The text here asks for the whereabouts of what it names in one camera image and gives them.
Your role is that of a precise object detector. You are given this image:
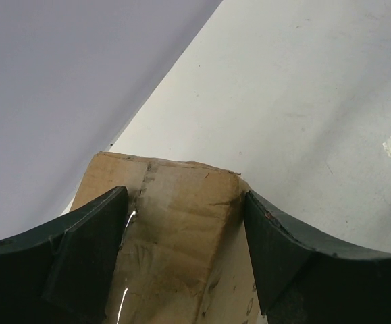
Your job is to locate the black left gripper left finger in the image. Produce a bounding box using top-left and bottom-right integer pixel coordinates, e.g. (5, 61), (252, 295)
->
(0, 186), (128, 323)

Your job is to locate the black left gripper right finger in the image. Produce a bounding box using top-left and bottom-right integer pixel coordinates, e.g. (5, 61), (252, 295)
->
(244, 191), (391, 323)

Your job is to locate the brown cardboard express box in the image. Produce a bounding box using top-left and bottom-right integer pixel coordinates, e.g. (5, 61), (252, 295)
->
(73, 152), (259, 323)

